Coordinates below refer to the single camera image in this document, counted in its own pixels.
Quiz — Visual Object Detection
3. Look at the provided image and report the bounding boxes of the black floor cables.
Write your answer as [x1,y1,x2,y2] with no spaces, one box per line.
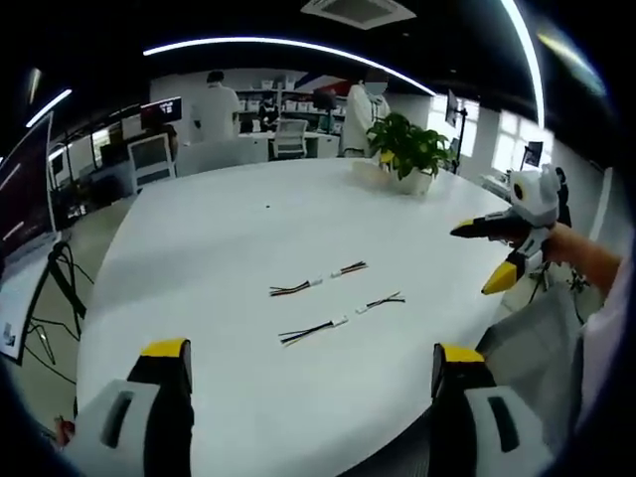
[27,239,96,367]

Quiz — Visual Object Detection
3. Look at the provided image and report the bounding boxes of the green potted plant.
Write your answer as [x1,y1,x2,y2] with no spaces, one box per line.
[366,112,451,196]

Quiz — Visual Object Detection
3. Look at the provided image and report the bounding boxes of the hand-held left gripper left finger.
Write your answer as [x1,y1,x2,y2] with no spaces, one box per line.
[64,337,195,477]

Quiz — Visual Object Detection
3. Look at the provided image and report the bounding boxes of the large dark monitor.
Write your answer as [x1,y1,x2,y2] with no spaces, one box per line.
[0,110,57,252]

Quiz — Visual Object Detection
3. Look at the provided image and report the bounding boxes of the ceiling air vent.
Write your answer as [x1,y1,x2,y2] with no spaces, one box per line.
[299,0,417,30]

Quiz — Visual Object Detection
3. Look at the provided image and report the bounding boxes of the JST connector cable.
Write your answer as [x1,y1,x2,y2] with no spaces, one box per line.
[268,278,324,298]
[354,291,406,316]
[329,259,371,280]
[277,314,350,347]

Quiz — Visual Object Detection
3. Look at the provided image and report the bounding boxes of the white mesh office chair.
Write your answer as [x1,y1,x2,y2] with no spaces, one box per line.
[127,132,179,191]
[269,118,310,161]

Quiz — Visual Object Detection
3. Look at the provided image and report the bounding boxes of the small dark monitor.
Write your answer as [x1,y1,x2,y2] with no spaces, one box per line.
[139,95,183,126]

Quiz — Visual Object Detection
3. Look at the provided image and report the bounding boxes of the monitor on black stand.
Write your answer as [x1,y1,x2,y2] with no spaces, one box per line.
[444,88,471,175]

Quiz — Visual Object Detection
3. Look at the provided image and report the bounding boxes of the shelf with white bins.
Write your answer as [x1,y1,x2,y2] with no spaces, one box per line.
[233,74,350,131]

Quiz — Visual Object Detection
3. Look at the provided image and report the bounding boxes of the person's white sleeve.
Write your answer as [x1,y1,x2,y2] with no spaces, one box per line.
[575,256,636,441]

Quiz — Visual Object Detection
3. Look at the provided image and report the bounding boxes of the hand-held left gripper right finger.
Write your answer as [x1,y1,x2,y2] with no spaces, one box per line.
[430,341,556,477]

